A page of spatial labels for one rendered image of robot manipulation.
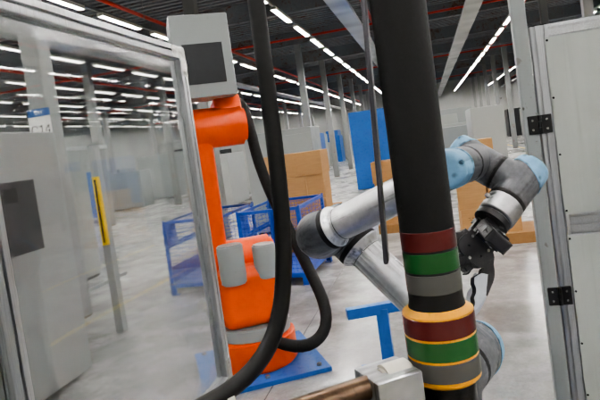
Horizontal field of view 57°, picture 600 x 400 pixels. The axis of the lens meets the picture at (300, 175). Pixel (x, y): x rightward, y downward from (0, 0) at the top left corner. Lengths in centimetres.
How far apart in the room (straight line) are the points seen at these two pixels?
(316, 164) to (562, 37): 642
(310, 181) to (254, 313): 433
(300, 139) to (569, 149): 905
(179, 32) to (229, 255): 169
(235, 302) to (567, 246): 269
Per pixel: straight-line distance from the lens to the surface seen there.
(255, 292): 431
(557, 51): 219
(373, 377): 34
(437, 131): 33
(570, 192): 220
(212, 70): 428
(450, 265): 34
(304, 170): 838
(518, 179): 118
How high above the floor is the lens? 169
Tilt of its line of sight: 3 degrees down
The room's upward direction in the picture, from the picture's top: 8 degrees counter-clockwise
